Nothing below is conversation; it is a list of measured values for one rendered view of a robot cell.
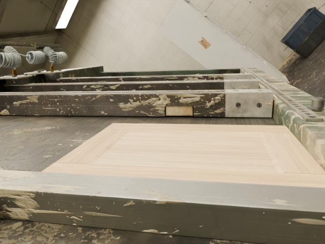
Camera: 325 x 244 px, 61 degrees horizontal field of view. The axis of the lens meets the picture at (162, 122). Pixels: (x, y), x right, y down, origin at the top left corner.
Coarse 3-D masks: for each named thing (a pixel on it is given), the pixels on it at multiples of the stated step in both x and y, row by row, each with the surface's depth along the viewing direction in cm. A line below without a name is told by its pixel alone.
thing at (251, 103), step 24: (0, 96) 91; (24, 96) 89; (48, 96) 87; (72, 96) 86; (96, 96) 84; (120, 96) 83; (144, 96) 81; (168, 96) 80; (192, 96) 78; (216, 96) 77; (240, 96) 75; (264, 96) 74
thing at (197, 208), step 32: (0, 192) 32; (32, 192) 31; (64, 192) 30; (96, 192) 30; (128, 192) 30; (160, 192) 30; (192, 192) 29; (224, 192) 29; (256, 192) 29; (288, 192) 29; (320, 192) 28; (96, 224) 30; (128, 224) 30; (160, 224) 29; (192, 224) 28; (224, 224) 27; (256, 224) 27; (288, 224) 26; (320, 224) 25
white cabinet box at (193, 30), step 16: (176, 16) 417; (192, 16) 411; (208, 16) 459; (176, 32) 426; (192, 32) 419; (208, 32) 412; (224, 32) 406; (192, 48) 427; (208, 48) 420; (224, 48) 414; (240, 48) 408; (208, 64) 429; (224, 64) 422; (240, 64) 415; (256, 64) 409
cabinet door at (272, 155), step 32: (128, 128) 64; (160, 128) 63; (192, 128) 61; (224, 128) 60; (256, 128) 60; (64, 160) 46; (96, 160) 46; (128, 160) 45; (160, 160) 45; (192, 160) 44; (224, 160) 44; (256, 160) 43; (288, 160) 42
